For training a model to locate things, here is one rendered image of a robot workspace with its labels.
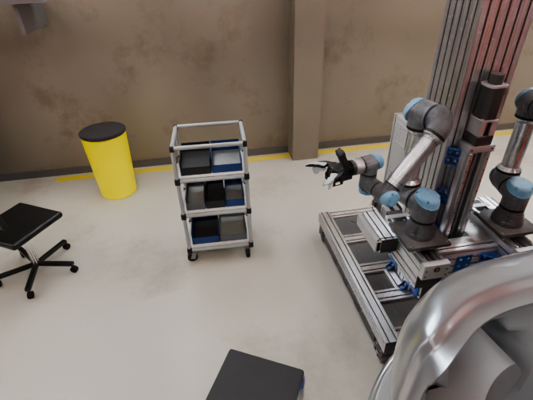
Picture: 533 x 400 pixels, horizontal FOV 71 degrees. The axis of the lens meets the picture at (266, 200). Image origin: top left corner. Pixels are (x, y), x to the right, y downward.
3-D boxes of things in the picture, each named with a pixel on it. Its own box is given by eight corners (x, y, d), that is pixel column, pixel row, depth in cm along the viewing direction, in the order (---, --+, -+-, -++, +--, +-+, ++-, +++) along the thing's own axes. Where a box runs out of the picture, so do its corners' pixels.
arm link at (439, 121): (470, 122, 158) (393, 213, 167) (450, 113, 166) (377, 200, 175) (460, 107, 150) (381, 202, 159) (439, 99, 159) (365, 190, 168)
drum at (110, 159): (138, 198, 376) (122, 136, 339) (94, 204, 370) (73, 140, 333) (142, 178, 410) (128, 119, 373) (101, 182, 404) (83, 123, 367)
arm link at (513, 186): (505, 210, 188) (515, 187, 180) (494, 196, 199) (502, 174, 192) (531, 211, 187) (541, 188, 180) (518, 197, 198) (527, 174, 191)
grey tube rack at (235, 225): (187, 266, 293) (165, 149, 238) (189, 232, 328) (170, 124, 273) (255, 258, 298) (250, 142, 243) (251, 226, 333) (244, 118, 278)
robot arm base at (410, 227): (398, 225, 196) (401, 209, 191) (424, 221, 198) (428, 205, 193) (412, 244, 184) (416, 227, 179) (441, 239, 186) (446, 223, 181)
